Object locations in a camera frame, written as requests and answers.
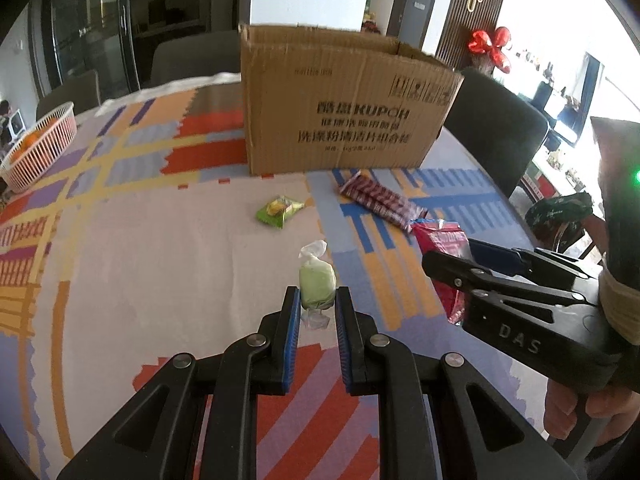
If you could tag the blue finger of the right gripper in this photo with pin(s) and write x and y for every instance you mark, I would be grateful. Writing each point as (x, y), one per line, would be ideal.
(497, 258)

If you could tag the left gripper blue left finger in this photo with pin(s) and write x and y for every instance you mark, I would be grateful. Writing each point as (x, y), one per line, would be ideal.
(291, 309)

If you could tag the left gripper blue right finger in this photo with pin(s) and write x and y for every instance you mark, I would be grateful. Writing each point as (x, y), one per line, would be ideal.
(348, 338)

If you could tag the light green candy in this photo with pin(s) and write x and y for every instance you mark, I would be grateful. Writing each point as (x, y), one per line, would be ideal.
(317, 285)

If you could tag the red transparent snack bag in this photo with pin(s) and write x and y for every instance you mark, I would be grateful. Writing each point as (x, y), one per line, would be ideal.
(443, 245)

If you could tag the small yellow-green candy packet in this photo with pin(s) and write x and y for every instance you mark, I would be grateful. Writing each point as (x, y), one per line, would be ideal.
(278, 211)

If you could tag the maroon striped snack packet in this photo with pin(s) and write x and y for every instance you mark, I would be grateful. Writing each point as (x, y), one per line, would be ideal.
(385, 203)

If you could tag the person's right hand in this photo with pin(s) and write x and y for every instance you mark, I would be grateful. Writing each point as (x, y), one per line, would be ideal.
(619, 404)

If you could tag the green floral cloth bag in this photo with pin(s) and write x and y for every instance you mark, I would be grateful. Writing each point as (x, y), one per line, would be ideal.
(556, 222)

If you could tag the dark chair right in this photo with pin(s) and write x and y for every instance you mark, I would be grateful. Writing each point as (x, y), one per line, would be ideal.
(499, 129)

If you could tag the colourful patterned table mat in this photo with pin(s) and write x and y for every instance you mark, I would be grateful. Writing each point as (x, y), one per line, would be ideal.
(142, 241)

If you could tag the red balloon decoration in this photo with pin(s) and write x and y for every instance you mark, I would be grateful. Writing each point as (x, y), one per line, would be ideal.
(481, 43)

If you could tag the brown cardboard box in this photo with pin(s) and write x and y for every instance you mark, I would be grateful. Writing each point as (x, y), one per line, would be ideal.
(320, 99)

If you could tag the dark chair behind box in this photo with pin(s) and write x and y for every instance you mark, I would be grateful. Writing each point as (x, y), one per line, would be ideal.
(200, 55)

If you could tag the white basket with oranges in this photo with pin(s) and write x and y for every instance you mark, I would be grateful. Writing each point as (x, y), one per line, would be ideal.
(35, 152)

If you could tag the dark chair far left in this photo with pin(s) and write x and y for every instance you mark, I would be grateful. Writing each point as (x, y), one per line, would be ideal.
(83, 91)

